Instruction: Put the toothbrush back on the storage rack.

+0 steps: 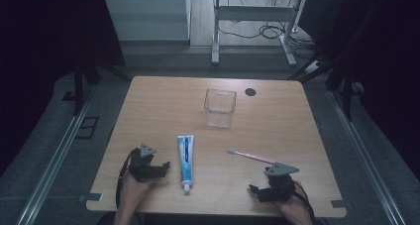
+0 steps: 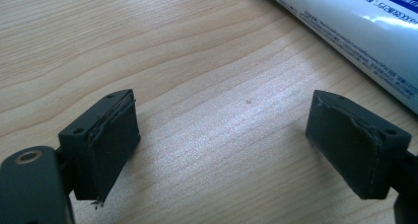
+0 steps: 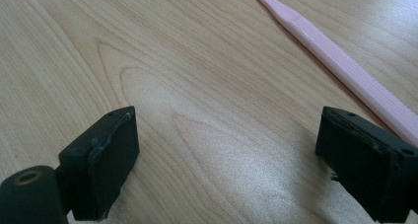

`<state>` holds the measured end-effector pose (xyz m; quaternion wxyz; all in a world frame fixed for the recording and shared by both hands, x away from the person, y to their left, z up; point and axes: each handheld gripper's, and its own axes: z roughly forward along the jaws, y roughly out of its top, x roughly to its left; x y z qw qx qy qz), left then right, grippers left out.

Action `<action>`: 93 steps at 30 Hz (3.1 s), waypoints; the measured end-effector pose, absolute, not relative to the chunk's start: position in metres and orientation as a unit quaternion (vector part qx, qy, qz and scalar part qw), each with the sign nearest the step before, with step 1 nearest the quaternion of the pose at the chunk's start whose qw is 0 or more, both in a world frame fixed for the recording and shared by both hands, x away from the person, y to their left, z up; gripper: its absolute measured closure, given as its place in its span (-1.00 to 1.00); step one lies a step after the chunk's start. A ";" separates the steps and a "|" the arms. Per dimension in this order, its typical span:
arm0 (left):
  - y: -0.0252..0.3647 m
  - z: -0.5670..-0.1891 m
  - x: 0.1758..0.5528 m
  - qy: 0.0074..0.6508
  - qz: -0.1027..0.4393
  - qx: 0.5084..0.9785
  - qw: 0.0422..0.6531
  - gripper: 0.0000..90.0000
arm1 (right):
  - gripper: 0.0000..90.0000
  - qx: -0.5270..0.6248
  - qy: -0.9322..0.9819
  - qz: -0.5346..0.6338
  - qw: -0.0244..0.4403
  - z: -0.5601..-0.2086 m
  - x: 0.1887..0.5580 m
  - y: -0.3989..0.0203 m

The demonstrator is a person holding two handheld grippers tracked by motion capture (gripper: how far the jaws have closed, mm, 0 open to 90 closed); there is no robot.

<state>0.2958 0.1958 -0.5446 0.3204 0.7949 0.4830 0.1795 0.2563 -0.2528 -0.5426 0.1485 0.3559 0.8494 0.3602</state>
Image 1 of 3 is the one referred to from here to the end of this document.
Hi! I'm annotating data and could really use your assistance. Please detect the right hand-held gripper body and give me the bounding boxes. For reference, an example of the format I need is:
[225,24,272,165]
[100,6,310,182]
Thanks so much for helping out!
[260,162,300,203]

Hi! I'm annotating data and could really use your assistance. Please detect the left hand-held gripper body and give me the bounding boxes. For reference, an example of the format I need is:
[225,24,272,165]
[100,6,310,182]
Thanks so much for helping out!
[128,142,166,183]

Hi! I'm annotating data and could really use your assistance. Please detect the white and blue toothpaste tube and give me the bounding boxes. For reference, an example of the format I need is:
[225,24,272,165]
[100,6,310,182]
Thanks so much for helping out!
[176,134,195,196]

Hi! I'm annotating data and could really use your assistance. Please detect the pink toothbrush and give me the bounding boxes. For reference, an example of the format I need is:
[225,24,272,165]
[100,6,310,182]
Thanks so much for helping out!
[226,147,279,166]

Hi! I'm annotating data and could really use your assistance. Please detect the clear plastic cup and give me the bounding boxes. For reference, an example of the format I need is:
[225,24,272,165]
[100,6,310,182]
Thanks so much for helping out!
[203,87,238,130]

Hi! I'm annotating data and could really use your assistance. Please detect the person's left hand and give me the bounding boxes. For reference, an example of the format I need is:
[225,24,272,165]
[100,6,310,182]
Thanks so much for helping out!
[118,169,157,214]

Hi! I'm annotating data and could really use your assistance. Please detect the person's right hand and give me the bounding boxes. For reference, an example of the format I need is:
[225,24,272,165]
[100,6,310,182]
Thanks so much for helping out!
[274,190,313,225]

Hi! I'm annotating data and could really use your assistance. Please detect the grey tape piece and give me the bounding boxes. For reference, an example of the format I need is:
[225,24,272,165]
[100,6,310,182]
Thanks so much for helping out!
[330,199,349,209]
[77,192,104,203]

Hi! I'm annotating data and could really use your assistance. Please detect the black tripod stand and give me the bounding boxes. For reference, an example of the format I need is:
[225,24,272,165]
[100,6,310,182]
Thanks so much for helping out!
[71,55,131,118]
[286,51,365,122]

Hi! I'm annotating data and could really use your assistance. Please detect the white power strip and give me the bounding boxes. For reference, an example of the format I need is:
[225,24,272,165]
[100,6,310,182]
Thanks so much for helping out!
[304,60,324,75]

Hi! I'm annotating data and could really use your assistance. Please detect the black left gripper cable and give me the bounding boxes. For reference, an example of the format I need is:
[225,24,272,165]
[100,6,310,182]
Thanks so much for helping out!
[115,148,141,209]

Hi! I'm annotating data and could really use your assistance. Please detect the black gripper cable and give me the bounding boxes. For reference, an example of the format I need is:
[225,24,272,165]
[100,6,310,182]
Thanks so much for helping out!
[115,148,141,209]
[291,179,317,221]

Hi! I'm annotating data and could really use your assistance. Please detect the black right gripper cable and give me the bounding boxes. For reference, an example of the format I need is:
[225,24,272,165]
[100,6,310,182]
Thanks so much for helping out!
[291,179,317,221]

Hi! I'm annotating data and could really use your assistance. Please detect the metal floor rail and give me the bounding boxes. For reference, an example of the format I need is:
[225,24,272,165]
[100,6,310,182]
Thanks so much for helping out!
[327,89,406,225]
[15,85,97,225]

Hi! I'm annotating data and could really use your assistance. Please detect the black floor cables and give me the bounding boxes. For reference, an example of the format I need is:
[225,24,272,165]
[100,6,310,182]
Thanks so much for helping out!
[217,0,319,59]

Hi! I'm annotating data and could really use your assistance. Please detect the white metal desk frame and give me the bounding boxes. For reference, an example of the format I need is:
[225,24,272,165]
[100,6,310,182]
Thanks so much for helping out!
[210,0,308,67]

